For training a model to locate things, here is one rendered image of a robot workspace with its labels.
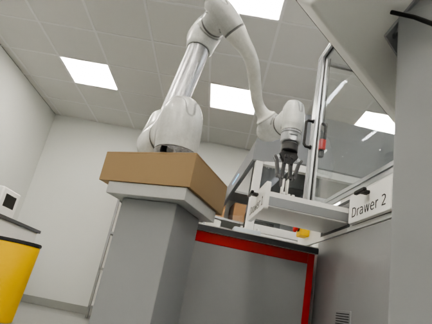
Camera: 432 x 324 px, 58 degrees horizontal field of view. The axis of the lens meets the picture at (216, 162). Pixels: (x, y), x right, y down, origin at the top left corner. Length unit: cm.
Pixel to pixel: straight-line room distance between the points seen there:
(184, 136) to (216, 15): 64
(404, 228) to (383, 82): 36
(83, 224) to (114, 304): 490
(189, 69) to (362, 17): 108
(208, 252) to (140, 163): 58
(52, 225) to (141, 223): 504
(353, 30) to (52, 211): 581
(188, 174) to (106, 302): 45
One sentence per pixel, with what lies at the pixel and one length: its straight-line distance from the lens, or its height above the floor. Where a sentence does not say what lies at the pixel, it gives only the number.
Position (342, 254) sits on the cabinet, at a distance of 161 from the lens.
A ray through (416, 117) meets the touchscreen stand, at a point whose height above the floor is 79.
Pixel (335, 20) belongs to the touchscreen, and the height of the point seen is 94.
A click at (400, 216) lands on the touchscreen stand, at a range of 66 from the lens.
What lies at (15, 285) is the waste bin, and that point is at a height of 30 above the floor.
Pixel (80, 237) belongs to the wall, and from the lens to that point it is 610.
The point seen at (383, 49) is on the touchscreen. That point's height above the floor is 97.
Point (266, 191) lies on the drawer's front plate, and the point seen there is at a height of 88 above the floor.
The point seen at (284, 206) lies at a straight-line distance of 153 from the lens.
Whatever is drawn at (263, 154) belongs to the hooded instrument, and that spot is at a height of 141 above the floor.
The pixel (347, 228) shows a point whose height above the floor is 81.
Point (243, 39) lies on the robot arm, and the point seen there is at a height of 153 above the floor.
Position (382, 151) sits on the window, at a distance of 151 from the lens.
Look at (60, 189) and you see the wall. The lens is 636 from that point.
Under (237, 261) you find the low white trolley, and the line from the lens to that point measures 170.
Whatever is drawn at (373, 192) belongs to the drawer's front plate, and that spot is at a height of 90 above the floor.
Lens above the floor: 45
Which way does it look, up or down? 20 degrees up
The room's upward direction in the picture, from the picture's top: 11 degrees clockwise
